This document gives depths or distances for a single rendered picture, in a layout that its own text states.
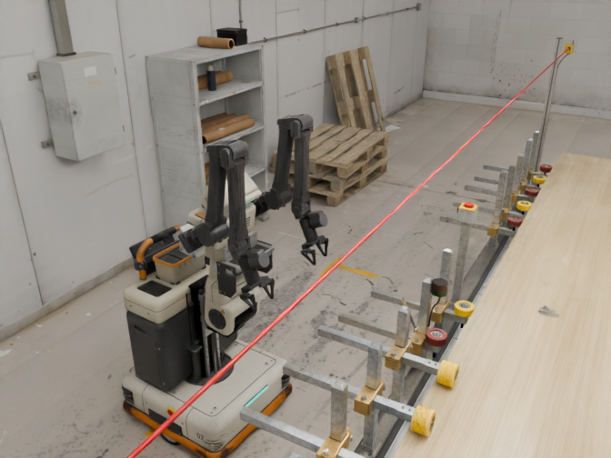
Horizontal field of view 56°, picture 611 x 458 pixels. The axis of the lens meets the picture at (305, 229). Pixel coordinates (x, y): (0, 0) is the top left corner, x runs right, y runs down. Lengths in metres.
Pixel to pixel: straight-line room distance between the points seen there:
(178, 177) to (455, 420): 3.22
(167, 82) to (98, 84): 0.67
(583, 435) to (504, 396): 0.25
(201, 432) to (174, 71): 2.57
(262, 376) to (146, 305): 0.72
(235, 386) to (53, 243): 1.79
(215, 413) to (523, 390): 1.42
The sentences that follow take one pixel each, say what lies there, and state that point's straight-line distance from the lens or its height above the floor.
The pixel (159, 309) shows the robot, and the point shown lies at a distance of 2.72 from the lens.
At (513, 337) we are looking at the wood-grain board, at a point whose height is 0.90.
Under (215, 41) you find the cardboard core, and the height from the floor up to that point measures 1.61.
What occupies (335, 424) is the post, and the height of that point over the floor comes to 1.03.
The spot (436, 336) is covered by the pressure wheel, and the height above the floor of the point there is 0.90.
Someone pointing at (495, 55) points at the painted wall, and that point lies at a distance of 9.89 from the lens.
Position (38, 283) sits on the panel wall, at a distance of 4.24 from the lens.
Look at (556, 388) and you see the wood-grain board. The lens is 2.20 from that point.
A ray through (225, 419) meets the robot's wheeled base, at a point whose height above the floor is 0.27.
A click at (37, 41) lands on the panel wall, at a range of 3.97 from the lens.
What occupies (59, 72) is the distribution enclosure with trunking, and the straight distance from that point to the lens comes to 3.80.
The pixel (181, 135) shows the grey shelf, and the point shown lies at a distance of 4.49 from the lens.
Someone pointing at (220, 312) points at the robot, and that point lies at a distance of 2.66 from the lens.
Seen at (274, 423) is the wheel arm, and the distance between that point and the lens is 1.83.
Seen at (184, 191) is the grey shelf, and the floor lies 0.54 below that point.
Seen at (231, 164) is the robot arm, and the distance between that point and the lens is 2.05.
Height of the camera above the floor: 2.23
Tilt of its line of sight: 26 degrees down
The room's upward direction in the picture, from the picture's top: straight up
